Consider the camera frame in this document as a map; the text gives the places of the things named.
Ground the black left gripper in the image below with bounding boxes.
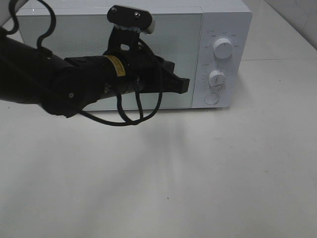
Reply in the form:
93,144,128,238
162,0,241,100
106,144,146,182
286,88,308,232
103,26,190,94

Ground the white microwave door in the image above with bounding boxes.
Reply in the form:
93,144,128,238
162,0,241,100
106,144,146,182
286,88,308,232
18,14,202,111

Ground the white timer knob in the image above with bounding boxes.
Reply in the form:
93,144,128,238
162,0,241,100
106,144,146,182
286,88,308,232
208,70,226,87

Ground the round white door-release button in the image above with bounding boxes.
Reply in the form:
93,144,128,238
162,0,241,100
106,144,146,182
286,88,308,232
204,93,219,105

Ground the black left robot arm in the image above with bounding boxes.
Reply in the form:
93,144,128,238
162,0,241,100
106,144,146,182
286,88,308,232
0,29,189,123

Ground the white microwave oven body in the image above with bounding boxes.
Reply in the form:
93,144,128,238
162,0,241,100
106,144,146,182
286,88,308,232
19,0,254,115

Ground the upper white power knob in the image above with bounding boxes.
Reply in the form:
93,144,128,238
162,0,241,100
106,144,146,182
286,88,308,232
212,36,233,60

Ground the black left camera cable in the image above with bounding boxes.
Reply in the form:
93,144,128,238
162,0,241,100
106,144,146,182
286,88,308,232
79,37,164,127

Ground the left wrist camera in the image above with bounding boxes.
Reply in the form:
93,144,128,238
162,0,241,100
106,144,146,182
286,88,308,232
107,5,155,34

